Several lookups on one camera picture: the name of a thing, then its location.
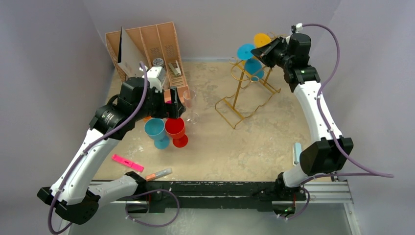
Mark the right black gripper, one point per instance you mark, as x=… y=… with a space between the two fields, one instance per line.
x=268 y=53

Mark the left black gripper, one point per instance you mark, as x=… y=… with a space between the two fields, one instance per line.
x=172 y=110

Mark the clear wine glass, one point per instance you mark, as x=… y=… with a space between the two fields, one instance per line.
x=190 y=102

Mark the red wine glass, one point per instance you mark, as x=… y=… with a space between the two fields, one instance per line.
x=175 y=128

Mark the yellow wine glass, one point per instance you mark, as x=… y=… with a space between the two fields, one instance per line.
x=261 y=39

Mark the blue wine glass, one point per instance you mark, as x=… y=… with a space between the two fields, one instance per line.
x=155 y=129
x=251 y=65

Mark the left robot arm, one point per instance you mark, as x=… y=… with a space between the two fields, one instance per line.
x=71 y=197

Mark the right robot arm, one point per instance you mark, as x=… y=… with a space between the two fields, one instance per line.
x=324 y=155

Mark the gold wine glass rack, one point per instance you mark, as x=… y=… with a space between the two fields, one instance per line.
x=249 y=96

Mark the stapler in organizer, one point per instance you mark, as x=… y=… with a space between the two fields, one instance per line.
x=175 y=68

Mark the small round tin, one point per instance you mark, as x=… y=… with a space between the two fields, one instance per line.
x=158 y=62

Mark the grey orange marker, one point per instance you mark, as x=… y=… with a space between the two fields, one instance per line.
x=158 y=174

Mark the peach file organizer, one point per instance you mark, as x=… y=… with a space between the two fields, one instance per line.
x=160 y=41

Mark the pink highlighter marker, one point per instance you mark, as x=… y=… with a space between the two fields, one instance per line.
x=126 y=162

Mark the light blue eraser bar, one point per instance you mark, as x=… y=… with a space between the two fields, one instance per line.
x=297 y=149

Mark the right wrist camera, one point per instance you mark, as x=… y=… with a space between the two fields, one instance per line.
x=297 y=28

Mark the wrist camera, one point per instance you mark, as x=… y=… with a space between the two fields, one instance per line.
x=156 y=78
x=297 y=28

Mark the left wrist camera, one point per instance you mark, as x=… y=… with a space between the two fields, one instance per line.
x=156 y=78

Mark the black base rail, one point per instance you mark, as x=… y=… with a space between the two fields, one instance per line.
x=260 y=196

